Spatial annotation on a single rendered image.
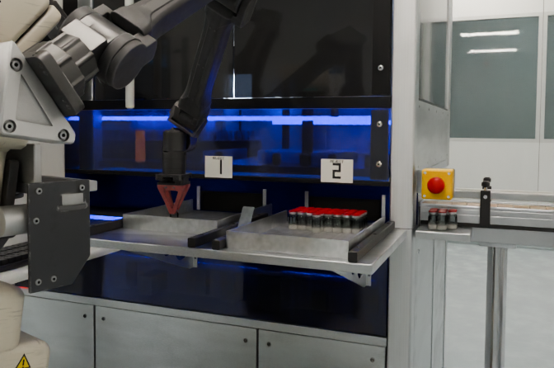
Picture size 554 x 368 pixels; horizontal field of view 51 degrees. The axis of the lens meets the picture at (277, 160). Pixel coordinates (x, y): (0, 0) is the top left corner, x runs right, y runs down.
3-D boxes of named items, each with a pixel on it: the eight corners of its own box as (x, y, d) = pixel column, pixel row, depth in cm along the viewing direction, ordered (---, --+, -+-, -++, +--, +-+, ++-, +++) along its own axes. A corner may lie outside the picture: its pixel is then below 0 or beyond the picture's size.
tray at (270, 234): (285, 223, 151) (285, 209, 151) (384, 230, 141) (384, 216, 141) (226, 247, 120) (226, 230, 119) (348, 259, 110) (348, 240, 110)
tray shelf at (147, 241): (177, 215, 176) (177, 209, 176) (410, 232, 150) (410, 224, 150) (67, 244, 131) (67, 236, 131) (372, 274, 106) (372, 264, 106)
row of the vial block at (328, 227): (290, 228, 143) (290, 209, 143) (361, 233, 136) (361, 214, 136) (287, 229, 141) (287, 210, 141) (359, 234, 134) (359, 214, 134)
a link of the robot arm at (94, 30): (51, 35, 76) (83, 57, 76) (104, -2, 82) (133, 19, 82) (53, 80, 83) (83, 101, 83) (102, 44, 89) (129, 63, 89)
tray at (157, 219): (191, 210, 174) (191, 199, 174) (272, 215, 164) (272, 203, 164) (122, 228, 142) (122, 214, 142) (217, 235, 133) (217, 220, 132)
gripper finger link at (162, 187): (190, 212, 147) (191, 175, 147) (183, 215, 140) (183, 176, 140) (165, 210, 148) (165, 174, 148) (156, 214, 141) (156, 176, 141)
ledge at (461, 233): (422, 228, 155) (422, 222, 155) (472, 232, 150) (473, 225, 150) (415, 238, 142) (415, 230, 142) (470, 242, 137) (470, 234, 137)
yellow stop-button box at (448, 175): (424, 195, 147) (425, 167, 147) (454, 197, 145) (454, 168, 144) (420, 199, 140) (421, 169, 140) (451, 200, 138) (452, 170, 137)
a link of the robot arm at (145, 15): (229, -76, 109) (274, -48, 108) (212, -16, 118) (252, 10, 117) (56, 18, 78) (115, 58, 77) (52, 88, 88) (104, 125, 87)
